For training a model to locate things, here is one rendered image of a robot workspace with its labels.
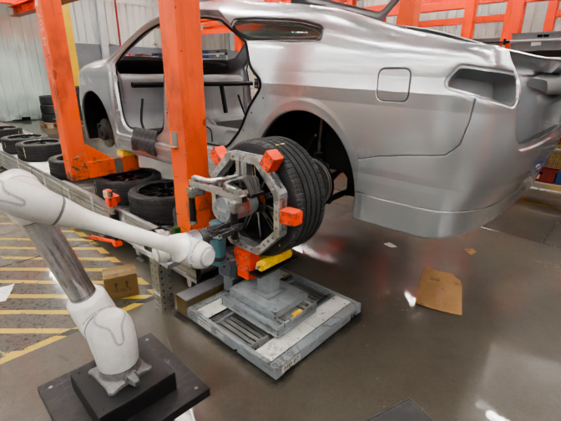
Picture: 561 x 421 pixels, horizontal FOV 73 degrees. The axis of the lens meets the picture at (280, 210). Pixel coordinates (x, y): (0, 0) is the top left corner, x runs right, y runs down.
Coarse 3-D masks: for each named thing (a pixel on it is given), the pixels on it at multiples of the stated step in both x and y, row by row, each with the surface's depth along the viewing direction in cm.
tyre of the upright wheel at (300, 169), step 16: (240, 144) 207; (256, 144) 198; (272, 144) 199; (288, 144) 204; (288, 160) 192; (304, 160) 198; (288, 176) 188; (304, 176) 193; (320, 176) 201; (288, 192) 191; (304, 192) 192; (320, 192) 201; (304, 208) 192; (320, 208) 202; (304, 224) 197; (320, 224) 211; (288, 240) 199; (304, 240) 212
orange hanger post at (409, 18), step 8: (400, 0) 382; (408, 0) 376; (416, 0) 375; (400, 8) 384; (408, 8) 378; (416, 8) 379; (400, 16) 386; (408, 16) 380; (416, 16) 382; (400, 24) 388; (408, 24) 382; (416, 24) 387
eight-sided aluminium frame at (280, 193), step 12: (228, 156) 203; (240, 156) 196; (252, 156) 190; (216, 168) 213; (228, 168) 213; (276, 180) 189; (276, 192) 184; (276, 204) 187; (216, 216) 224; (276, 216) 189; (276, 228) 192; (240, 240) 216; (252, 240) 216; (264, 240) 200; (276, 240) 200; (252, 252) 209
